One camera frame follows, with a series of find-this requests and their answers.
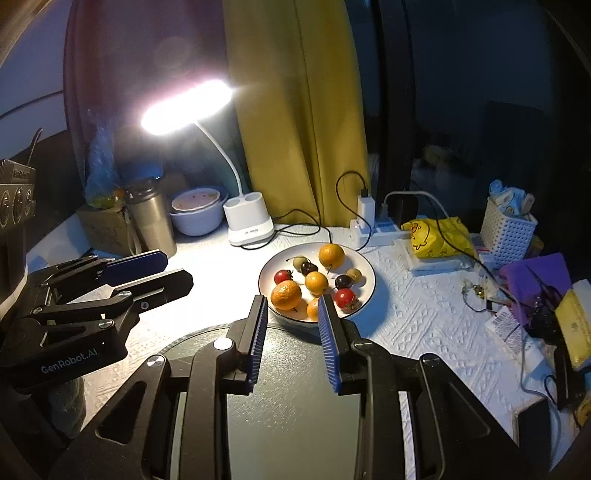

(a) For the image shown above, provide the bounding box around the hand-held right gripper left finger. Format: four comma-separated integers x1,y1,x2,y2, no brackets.
60,295,269,480

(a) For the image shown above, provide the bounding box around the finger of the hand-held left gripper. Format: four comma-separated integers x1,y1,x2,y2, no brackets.
29,250,169,306
21,270,194,331

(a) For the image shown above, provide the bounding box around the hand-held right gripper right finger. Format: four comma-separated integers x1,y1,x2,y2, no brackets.
318,294,550,480

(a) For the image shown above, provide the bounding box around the white round plate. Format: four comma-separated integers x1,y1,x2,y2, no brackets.
257,241,376,323

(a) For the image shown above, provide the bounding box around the orange with stem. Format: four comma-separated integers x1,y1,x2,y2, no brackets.
318,243,346,274

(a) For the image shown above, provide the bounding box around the dark grey round tray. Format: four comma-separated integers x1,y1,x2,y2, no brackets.
157,320,365,480

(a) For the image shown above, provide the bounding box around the brown paper bag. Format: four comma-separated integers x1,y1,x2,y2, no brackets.
76,205,139,257

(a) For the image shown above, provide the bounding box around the steel tumbler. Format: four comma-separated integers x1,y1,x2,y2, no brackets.
124,179,178,259

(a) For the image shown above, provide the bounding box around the lavender bowl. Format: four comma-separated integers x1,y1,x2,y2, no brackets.
169,187,230,237

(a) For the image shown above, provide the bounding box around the cream bowl with red rim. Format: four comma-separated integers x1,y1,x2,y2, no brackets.
172,188,222,212

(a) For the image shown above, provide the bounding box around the blue plastic bag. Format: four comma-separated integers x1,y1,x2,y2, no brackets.
85,124,127,208

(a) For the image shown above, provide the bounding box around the white desk lamp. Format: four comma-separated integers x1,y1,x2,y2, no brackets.
141,79,276,246

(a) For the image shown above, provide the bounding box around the white power strip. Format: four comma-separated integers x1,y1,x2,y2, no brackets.
349,219,408,248

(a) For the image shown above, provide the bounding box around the white tissue pack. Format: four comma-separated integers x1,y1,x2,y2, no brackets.
393,240,476,274

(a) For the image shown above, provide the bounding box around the yellow duck print bag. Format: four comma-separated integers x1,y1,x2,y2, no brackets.
401,217,476,259

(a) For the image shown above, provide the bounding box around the small metal trinket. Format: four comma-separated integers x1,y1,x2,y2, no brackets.
459,281,491,302

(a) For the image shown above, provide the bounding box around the white barcode tag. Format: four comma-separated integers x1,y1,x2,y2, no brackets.
485,307,527,357

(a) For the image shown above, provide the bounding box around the white plastic basket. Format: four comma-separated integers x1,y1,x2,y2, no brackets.
480,196,539,267

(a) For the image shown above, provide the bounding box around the yellow soft object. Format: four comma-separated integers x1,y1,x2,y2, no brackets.
424,144,459,165

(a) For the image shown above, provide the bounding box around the purple cloth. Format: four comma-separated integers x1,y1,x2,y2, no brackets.
501,253,579,325

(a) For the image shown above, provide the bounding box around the yellow curtain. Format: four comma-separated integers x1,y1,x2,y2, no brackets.
224,0,370,228

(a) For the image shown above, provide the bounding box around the bunch of small white packets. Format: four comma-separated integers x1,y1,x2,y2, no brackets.
489,180,536,216

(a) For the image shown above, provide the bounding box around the yellow packet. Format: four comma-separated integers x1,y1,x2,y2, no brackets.
554,290,591,371

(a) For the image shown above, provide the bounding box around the black charger cable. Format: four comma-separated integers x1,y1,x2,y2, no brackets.
240,172,373,252

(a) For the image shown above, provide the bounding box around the thin black cable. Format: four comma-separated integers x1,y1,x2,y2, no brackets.
435,225,513,296

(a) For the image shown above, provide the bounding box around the white power cable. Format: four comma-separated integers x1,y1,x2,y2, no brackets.
381,189,561,428

